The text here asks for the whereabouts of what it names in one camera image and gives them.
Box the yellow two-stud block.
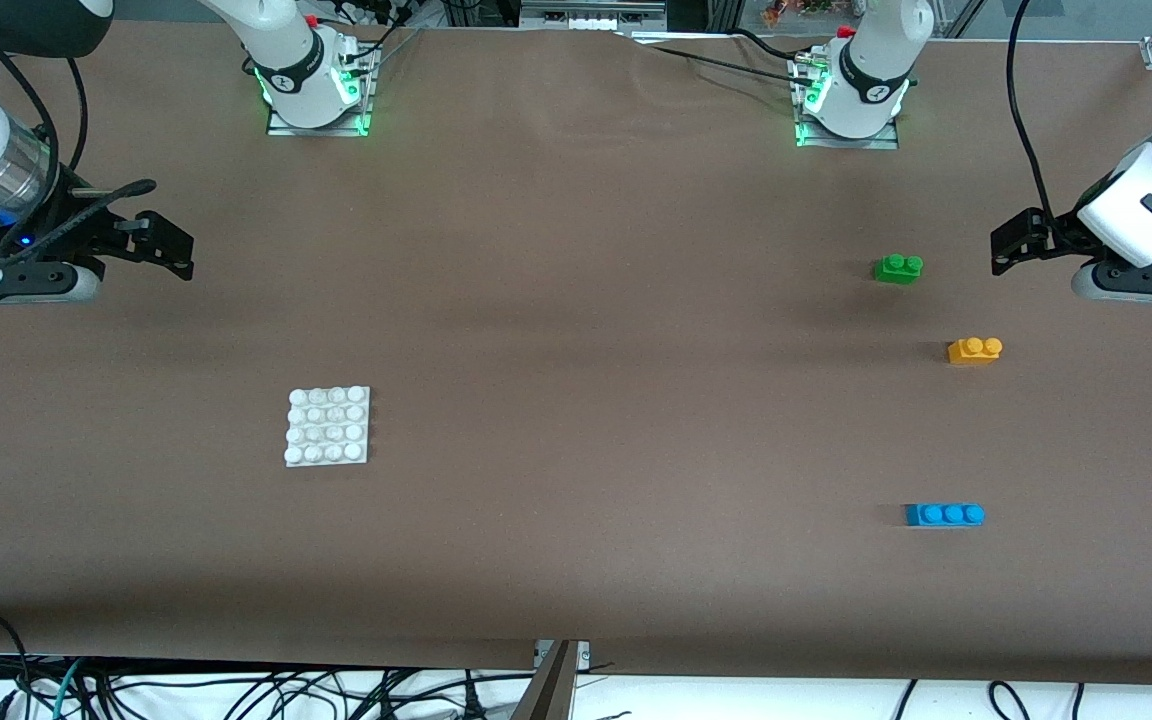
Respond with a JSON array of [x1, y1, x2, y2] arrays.
[[947, 336, 1004, 367]]

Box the white studded base plate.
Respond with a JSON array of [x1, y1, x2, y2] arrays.
[[283, 385, 372, 469]]

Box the green two-stud block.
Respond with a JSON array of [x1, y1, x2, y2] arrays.
[[873, 253, 925, 285]]

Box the blue three-stud block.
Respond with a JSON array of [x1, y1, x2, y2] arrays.
[[904, 502, 986, 528]]

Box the colourful background toys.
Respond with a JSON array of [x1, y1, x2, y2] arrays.
[[761, 0, 837, 23]]

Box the brown table cover sheet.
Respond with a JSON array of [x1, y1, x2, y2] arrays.
[[0, 18, 1152, 687]]

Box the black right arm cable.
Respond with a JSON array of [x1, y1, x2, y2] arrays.
[[0, 30, 158, 266]]

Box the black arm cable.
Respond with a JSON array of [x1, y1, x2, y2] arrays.
[[0, 30, 158, 266], [1006, 0, 1083, 241]]

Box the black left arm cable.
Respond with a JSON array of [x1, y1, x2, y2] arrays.
[[1006, 0, 1083, 241]]

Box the thin black base cable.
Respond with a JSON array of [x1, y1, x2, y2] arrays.
[[361, 25, 427, 73]]

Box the black cable on table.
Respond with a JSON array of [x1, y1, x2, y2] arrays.
[[636, 40, 817, 83]]

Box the teal floor cable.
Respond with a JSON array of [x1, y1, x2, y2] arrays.
[[51, 658, 87, 720]]

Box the aluminium frame with power strip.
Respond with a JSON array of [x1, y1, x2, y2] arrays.
[[519, 0, 670, 33]]

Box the aluminium table frame profile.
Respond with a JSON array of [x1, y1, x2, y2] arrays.
[[511, 640, 592, 720]]

